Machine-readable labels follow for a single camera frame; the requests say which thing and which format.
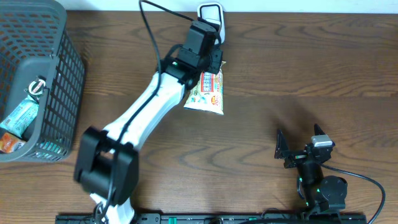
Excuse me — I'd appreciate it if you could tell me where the yellow wet wipes pack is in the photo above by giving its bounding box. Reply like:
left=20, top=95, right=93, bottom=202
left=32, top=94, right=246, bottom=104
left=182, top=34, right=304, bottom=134
left=183, top=61, right=226, bottom=115

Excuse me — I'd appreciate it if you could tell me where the green wipes pack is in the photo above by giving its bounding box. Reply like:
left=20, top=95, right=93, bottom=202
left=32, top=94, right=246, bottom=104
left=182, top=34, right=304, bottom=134
left=1, top=96, right=39, bottom=138

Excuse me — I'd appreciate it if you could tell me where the orange snack pack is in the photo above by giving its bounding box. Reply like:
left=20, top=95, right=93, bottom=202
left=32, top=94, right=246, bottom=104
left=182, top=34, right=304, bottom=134
left=0, top=133, right=26, bottom=154

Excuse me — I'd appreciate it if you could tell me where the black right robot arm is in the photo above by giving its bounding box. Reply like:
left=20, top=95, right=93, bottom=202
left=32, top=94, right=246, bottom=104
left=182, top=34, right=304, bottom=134
left=274, top=124, right=348, bottom=220

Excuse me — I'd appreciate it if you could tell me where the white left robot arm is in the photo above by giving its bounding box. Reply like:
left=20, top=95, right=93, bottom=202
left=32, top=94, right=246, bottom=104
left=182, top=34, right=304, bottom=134
left=74, top=18, right=224, bottom=223

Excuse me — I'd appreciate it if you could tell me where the white barcode scanner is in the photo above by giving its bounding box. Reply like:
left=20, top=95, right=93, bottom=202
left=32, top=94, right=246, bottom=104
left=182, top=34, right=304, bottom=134
left=197, top=2, right=225, bottom=44

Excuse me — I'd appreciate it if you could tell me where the grey plastic mesh basket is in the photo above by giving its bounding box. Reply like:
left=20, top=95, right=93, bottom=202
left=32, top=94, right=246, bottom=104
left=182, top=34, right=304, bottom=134
left=1, top=0, right=86, bottom=162

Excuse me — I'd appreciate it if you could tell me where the black camera cable right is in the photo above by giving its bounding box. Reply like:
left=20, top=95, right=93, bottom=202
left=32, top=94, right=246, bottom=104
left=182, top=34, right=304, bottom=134
left=320, top=163, right=387, bottom=224

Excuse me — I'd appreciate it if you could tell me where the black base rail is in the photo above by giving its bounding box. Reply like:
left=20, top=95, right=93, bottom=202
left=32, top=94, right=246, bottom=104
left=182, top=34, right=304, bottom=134
left=55, top=212, right=368, bottom=224

